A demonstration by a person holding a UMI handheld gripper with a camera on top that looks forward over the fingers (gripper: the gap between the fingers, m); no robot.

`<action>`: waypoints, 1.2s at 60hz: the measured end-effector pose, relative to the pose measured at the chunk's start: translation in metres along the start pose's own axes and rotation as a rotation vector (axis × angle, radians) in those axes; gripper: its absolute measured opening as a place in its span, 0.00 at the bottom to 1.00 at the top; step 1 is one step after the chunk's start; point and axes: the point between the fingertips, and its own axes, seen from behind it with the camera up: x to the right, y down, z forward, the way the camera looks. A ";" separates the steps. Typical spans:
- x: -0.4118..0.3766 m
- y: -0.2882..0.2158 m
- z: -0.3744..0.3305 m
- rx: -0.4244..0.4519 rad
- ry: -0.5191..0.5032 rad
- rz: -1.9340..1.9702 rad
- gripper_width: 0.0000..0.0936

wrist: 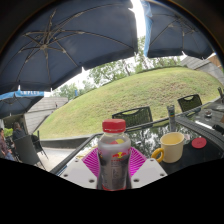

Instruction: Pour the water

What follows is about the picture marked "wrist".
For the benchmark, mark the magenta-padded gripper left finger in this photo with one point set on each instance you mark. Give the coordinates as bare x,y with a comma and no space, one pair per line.
76,171

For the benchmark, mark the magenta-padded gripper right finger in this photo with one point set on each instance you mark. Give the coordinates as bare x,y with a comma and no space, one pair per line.
148,171

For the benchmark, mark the clear red-capped drink bottle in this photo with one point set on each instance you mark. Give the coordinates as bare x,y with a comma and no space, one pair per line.
114,156

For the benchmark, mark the dark wicker chair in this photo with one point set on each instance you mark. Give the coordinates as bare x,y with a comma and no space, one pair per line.
25,150

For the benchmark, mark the dark mesh-back chair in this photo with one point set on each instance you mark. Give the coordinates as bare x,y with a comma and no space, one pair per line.
190,102
133,117

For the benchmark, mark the grey standing tube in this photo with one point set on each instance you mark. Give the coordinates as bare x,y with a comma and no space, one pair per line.
171,118

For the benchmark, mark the flat round red coaster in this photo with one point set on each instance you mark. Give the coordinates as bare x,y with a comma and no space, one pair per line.
199,143

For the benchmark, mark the person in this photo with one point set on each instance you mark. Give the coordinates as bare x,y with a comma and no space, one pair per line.
17,131
4,145

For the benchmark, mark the small round ashtray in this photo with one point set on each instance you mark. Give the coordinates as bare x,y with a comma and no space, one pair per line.
208,114

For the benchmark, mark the navy umbrella with light-blue edge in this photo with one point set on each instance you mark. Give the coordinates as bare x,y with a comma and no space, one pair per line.
16,101

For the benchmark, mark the row of green trees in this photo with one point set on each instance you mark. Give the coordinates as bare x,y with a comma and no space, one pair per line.
110,71

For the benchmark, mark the large navy patio umbrella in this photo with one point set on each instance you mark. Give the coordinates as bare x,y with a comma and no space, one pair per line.
66,43
173,33

